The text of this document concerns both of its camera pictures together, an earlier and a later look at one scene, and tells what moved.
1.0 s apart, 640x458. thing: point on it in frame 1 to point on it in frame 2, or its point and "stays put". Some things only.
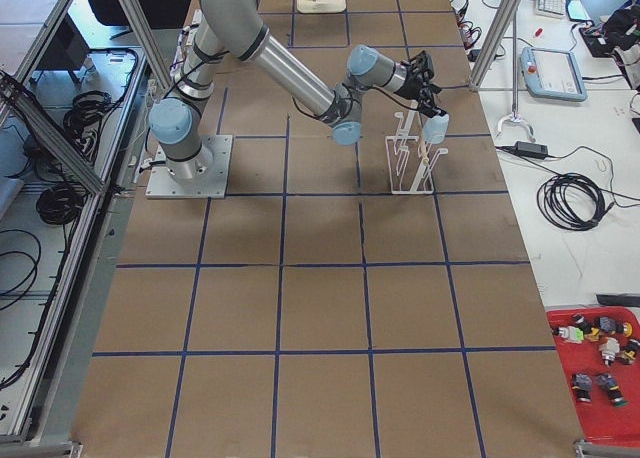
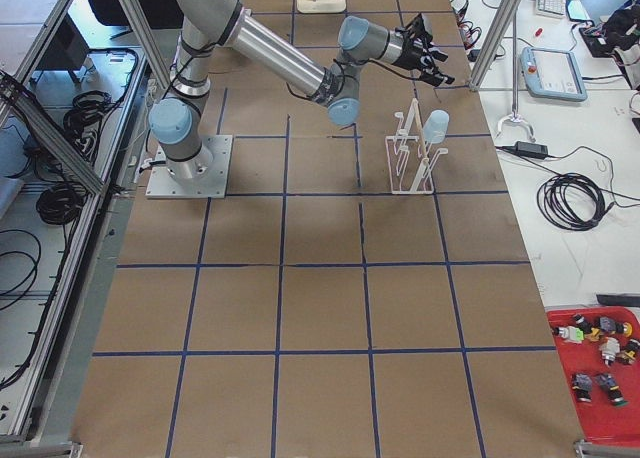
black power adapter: [532, 149] stays put
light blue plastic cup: [435, 128] stays put
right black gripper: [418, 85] to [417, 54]
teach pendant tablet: [553, 74] stays put
